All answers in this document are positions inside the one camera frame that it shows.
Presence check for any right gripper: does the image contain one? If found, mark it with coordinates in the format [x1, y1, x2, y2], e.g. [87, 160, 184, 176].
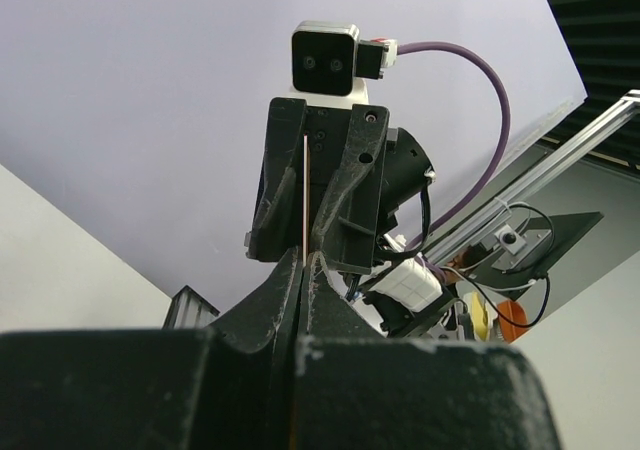
[247, 97, 433, 275]

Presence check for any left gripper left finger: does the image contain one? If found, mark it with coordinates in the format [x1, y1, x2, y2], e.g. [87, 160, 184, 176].
[1, 250, 303, 449]

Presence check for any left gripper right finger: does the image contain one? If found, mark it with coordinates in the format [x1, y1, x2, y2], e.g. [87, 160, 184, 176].
[294, 253, 562, 449]

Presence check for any gold card from bin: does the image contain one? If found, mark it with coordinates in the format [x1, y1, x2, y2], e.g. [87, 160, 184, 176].
[302, 134, 309, 267]

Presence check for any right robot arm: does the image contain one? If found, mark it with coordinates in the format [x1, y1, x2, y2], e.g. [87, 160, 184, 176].
[246, 97, 455, 337]

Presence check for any orange tape roll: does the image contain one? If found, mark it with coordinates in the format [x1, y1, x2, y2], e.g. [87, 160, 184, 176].
[495, 300, 528, 343]

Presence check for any aluminium table frame rail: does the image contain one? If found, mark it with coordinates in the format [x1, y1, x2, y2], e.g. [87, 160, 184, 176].
[423, 89, 639, 265]

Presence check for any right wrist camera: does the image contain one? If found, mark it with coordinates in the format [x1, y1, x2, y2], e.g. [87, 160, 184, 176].
[291, 20, 398, 109]

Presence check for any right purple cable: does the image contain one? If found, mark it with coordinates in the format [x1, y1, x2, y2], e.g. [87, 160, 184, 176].
[397, 39, 512, 251]

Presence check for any overhead camera mount plate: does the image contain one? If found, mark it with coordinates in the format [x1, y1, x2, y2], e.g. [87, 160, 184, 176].
[475, 212, 604, 275]

